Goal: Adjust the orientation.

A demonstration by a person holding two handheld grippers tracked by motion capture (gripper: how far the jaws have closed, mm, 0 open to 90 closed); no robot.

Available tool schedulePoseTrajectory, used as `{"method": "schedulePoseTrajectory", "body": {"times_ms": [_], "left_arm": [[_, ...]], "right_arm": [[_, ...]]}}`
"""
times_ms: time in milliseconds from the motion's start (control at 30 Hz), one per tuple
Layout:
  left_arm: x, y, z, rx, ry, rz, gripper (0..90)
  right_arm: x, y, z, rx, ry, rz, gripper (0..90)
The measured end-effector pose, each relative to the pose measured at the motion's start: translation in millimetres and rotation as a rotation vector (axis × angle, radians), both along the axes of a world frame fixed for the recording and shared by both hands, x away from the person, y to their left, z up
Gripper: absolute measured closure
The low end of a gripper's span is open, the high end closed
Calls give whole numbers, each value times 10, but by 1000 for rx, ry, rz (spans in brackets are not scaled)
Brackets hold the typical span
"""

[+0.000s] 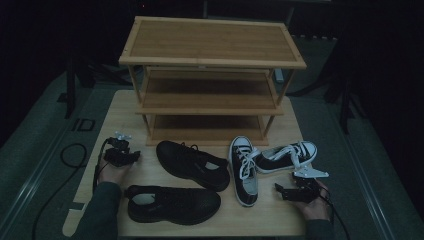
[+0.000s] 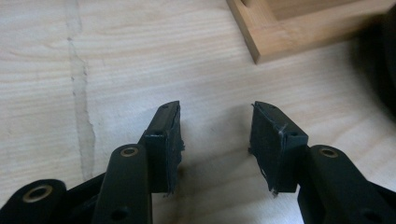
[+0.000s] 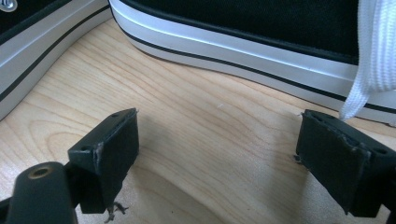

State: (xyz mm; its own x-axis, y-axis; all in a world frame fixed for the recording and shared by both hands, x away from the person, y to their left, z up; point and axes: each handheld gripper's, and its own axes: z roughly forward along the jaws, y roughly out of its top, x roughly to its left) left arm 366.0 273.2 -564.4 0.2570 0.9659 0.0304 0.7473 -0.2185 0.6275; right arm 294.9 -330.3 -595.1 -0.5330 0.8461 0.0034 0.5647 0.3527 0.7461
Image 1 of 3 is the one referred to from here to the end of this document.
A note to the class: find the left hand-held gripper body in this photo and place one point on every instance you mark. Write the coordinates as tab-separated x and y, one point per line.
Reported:
116	155

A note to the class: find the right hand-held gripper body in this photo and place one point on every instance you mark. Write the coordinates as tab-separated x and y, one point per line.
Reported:
305	191

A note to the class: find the black white canvas shoe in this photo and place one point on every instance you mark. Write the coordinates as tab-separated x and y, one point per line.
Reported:
273	163
248	196

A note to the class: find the black mesh sneaker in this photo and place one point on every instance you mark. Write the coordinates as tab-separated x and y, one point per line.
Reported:
186	163
186	206

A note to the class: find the wooden three-tier shoe rack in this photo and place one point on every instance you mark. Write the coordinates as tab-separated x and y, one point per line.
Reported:
213	40

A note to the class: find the person's left hand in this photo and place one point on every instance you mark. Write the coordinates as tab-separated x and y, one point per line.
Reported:
111	175

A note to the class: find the person's right hand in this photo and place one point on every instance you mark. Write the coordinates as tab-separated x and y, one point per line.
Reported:
316	210

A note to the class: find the black metal stand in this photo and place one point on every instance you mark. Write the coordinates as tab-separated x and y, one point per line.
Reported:
345	110
70	96

